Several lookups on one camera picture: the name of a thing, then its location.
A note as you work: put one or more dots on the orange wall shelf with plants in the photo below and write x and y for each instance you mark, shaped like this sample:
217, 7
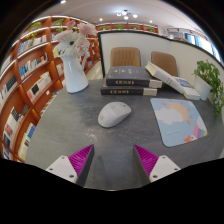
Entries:
126, 27

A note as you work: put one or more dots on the thick white book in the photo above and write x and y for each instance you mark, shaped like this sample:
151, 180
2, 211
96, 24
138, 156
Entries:
163, 76

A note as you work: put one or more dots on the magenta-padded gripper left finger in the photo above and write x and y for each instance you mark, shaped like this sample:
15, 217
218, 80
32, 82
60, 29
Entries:
63, 166

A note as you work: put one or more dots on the white ceramic jug vase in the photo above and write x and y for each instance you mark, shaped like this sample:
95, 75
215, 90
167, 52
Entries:
74, 75

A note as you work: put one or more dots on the pastel cloud print mouse pad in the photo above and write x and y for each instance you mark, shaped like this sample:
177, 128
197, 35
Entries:
176, 121

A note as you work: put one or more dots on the white book blue cover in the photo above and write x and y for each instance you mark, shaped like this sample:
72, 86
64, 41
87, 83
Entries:
190, 90

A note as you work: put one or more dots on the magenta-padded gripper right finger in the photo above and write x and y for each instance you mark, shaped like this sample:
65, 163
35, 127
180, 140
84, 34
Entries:
161, 166

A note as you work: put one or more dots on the dark hardcover book gold print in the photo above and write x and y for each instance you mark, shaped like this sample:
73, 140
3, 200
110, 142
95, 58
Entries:
130, 75
126, 91

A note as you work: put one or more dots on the brown upholstered chair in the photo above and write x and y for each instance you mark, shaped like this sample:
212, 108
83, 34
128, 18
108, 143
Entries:
125, 56
165, 62

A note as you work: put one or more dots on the green plant in white pot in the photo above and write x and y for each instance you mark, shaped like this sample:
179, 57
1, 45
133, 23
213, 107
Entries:
208, 76

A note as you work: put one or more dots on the white partition panel dark frame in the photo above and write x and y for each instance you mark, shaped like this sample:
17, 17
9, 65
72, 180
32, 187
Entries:
146, 41

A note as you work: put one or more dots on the white computer mouse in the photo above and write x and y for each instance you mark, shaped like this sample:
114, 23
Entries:
113, 115

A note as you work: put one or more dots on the ceiling lights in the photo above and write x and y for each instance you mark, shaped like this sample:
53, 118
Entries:
126, 14

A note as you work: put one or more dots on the orange curved bookshelf unit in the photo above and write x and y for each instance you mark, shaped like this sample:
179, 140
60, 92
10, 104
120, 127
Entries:
30, 83

